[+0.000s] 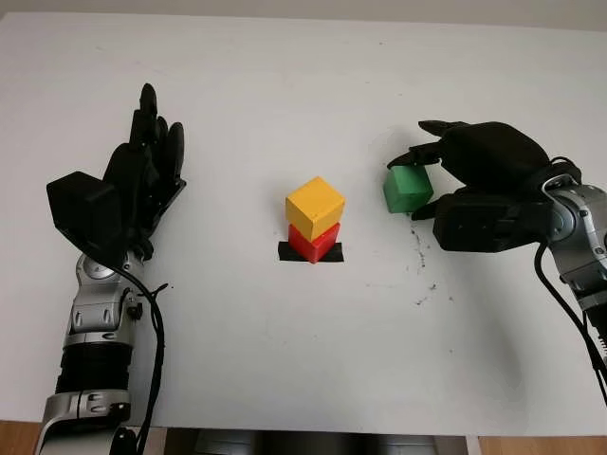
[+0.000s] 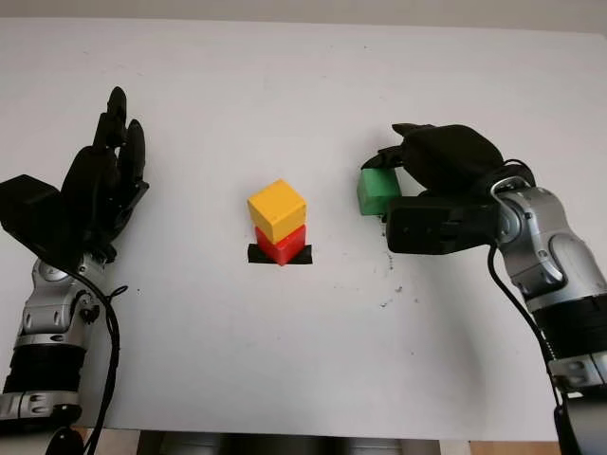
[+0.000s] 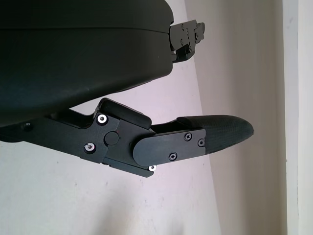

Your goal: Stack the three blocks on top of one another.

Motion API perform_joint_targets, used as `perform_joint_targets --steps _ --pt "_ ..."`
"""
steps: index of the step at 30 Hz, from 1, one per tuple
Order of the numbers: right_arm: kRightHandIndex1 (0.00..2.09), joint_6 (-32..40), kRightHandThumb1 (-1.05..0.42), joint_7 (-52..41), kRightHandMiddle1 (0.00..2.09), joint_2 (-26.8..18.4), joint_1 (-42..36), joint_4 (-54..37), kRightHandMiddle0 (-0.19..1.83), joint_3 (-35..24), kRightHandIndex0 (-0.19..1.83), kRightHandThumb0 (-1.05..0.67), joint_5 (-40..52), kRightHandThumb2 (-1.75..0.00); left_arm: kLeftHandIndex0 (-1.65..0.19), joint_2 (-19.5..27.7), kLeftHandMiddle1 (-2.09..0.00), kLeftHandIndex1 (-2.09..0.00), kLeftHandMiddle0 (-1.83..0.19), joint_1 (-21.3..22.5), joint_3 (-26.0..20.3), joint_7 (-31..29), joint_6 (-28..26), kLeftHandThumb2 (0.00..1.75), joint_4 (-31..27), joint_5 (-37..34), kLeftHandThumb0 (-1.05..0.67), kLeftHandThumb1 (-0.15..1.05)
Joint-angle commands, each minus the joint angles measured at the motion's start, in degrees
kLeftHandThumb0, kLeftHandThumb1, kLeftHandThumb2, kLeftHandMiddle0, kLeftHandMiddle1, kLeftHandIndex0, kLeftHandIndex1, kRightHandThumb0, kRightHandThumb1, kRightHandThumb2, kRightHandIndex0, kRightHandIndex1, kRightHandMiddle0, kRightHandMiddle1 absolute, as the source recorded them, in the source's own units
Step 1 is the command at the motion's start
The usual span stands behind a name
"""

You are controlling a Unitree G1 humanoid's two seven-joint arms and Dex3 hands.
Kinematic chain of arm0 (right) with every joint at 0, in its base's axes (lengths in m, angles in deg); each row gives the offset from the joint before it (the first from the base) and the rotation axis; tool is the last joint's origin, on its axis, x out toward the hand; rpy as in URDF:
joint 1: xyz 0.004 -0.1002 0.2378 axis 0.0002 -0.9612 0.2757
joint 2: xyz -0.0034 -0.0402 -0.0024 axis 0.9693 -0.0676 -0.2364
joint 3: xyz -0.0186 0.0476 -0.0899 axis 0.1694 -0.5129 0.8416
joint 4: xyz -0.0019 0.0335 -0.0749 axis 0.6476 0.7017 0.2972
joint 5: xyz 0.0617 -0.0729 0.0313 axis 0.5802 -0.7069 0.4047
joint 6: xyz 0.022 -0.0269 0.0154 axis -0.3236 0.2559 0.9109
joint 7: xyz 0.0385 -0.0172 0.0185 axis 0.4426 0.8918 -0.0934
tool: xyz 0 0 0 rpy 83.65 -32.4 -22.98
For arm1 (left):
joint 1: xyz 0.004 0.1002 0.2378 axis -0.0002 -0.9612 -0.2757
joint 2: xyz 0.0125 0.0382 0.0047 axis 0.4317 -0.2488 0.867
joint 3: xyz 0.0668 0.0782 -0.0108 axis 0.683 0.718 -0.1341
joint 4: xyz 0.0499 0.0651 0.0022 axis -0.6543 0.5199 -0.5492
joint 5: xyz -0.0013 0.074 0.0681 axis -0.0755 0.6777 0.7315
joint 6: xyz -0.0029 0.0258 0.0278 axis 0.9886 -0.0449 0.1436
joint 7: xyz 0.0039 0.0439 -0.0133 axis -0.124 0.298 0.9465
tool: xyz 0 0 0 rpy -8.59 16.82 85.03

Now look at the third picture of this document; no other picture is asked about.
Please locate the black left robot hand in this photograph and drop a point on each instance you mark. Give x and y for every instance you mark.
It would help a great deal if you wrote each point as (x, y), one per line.
(73, 61)

